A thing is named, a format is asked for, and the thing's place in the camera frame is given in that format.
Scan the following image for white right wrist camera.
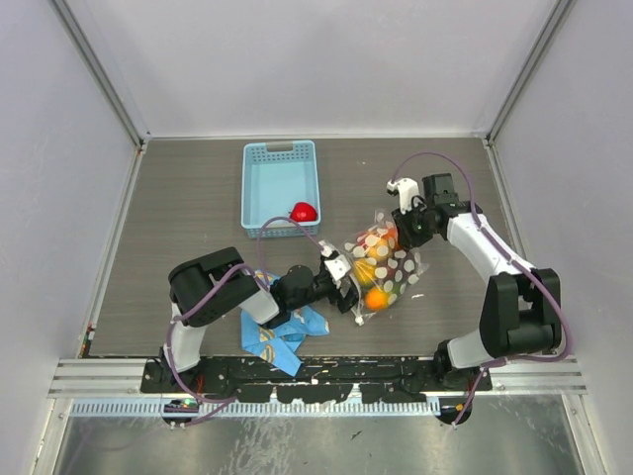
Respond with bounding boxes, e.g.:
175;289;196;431
386;178;419;215

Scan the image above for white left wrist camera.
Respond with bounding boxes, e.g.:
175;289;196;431
317;240;352;288

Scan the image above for aluminium frame rail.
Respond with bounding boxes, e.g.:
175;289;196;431
46;356;149;400

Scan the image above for yellow fake lemon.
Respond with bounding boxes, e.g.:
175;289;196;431
353;258;376;288

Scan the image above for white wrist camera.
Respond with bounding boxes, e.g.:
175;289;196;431
317;240;352;288
386;178;419;215

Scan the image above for clear polka dot zip bag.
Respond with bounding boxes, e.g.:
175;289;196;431
342;209;429;327

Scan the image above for red fake apple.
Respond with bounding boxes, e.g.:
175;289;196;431
289;202;318;223

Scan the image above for orange fake fruit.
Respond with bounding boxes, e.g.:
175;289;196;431
364;287;391;312

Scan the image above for white slotted cable duct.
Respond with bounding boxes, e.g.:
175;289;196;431
69;395;441;418

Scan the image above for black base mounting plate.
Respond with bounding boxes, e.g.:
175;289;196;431
140;354;496;403

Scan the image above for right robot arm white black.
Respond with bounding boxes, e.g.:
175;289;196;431
386;173;563;390

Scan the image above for blue patterned cloth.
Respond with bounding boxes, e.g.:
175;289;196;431
240;287;329;376

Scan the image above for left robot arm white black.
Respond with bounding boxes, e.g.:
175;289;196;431
160;246;360;392

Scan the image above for light blue plastic basket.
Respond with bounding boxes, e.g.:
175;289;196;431
240;140;321;238

